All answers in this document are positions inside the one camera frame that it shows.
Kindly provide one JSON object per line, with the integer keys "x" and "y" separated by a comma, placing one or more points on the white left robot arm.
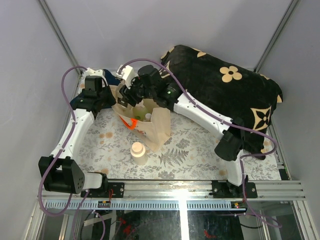
{"x": 60, "y": 170}

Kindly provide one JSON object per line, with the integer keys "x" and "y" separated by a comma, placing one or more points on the dark blue cloth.
{"x": 108, "y": 77}

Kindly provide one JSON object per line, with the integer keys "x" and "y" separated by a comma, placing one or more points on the floral patterned table mat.
{"x": 187, "y": 155}

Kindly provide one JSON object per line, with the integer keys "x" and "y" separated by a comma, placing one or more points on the black floral plush blanket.
{"x": 226, "y": 88}

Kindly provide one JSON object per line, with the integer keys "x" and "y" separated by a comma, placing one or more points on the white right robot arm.
{"x": 231, "y": 138}

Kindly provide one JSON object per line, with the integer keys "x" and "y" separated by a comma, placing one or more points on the small clear white-capped bottle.
{"x": 148, "y": 117}

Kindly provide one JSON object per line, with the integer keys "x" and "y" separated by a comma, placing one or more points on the peach cylindrical bottle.
{"x": 138, "y": 153}

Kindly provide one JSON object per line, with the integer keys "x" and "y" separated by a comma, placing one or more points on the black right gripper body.
{"x": 137, "y": 92}

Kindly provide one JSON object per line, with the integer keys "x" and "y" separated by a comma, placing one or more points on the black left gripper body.
{"x": 106, "y": 96}

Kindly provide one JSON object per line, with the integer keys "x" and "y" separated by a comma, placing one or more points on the green lotion pump bottle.
{"x": 139, "y": 112}

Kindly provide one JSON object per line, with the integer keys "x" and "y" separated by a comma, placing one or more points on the square glass perfume bottle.
{"x": 122, "y": 102}

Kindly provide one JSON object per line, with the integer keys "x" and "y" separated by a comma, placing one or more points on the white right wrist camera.
{"x": 126, "y": 75}

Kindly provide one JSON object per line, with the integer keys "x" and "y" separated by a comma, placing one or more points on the aluminium mounting rail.
{"x": 256, "y": 190}

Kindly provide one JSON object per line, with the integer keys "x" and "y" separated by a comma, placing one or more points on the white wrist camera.
{"x": 93, "y": 72}
{"x": 126, "y": 75}

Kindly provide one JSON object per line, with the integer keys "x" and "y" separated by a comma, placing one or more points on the beige canvas tote bag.
{"x": 153, "y": 133}

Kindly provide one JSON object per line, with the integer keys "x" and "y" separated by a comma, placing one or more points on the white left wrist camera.
{"x": 93, "y": 72}

